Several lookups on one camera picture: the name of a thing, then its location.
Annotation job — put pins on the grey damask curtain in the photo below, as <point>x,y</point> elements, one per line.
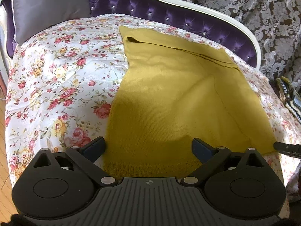
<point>258,7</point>

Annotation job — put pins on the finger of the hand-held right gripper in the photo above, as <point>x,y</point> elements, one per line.
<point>288,148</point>

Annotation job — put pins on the floral bedspread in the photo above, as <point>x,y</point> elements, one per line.
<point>61,75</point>

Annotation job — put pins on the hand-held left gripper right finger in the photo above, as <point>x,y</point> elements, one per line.
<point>199,149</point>

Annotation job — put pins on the striped woven bag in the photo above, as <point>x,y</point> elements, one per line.
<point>292,98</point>

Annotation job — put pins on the grey satin pillow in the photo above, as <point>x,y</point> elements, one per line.
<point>47,7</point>

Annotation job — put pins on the purple tufted sofa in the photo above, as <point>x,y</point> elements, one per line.
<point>141,4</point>

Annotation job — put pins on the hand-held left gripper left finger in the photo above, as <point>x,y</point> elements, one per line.
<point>95,147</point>

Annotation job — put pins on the yellow knit garment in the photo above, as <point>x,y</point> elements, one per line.
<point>178,94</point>

